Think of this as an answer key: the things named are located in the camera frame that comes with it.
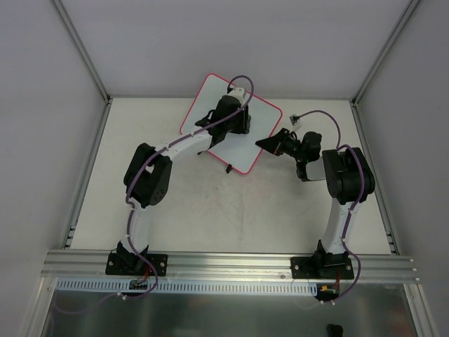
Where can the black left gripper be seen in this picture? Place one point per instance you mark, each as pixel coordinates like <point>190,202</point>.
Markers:
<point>297,149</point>

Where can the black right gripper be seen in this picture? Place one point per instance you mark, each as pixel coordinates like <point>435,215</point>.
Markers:
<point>238,123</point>

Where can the pink-framed whiteboard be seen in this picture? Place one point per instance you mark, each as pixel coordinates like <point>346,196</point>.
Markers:
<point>236,150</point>

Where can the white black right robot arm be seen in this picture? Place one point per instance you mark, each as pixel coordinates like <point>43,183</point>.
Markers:
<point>148,175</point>

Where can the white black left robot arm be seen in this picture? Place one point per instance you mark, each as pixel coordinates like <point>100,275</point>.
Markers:
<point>349,181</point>

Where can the black object bottom edge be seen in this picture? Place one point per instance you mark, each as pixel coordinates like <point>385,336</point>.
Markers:
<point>335,330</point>

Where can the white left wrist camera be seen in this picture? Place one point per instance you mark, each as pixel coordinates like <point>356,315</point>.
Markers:
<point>295,120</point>

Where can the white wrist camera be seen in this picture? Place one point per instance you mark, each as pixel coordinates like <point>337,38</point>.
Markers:
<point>295,120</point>
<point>238,93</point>

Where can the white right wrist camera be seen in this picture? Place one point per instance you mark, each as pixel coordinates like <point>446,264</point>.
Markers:
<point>238,93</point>

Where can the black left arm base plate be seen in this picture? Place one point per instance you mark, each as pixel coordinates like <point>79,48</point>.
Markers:
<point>311,268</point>

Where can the right aluminium frame post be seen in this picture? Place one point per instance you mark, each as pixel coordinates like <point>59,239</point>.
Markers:
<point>397,30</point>

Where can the aluminium frame post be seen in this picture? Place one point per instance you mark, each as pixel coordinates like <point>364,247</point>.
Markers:
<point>75,37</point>
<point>397,30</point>

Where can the left aluminium frame post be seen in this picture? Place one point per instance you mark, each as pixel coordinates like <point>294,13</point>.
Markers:
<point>75,37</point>

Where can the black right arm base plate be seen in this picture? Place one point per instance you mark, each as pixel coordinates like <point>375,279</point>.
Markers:
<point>116,265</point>

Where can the white slotted cable duct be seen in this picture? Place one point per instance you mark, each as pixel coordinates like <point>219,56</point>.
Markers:
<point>188,286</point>

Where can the aluminium mounting rail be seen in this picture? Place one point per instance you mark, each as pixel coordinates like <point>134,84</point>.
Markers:
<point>258,267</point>

